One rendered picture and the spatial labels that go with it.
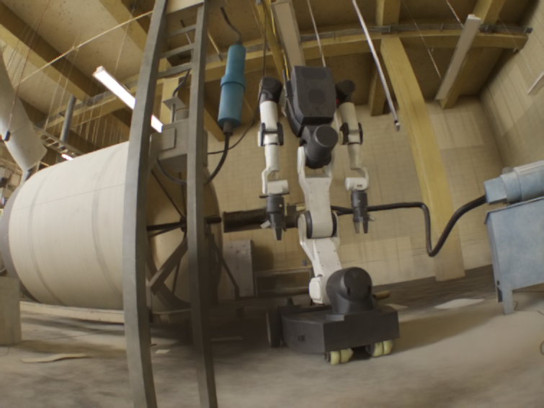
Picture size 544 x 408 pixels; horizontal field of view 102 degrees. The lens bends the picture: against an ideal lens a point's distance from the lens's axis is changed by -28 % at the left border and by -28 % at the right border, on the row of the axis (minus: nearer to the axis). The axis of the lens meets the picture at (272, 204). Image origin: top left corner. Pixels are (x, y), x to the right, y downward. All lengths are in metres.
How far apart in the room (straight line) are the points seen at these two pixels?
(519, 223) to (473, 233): 9.99
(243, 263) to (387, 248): 4.81
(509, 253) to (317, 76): 1.30
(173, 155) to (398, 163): 10.94
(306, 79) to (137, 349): 1.36
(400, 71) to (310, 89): 6.43
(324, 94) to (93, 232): 1.76
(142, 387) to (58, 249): 2.08
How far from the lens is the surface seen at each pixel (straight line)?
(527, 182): 1.81
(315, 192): 1.52
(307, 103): 1.51
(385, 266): 10.54
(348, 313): 1.10
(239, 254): 10.01
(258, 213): 2.49
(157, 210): 3.81
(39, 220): 2.84
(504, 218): 1.66
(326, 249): 1.47
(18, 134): 6.40
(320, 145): 1.35
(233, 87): 0.79
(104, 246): 2.24
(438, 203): 6.54
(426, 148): 6.89
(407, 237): 10.78
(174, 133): 0.69
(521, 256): 1.66
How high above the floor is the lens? 0.31
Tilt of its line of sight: 16 degrees up
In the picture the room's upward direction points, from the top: 5 degrees counter-clockwise
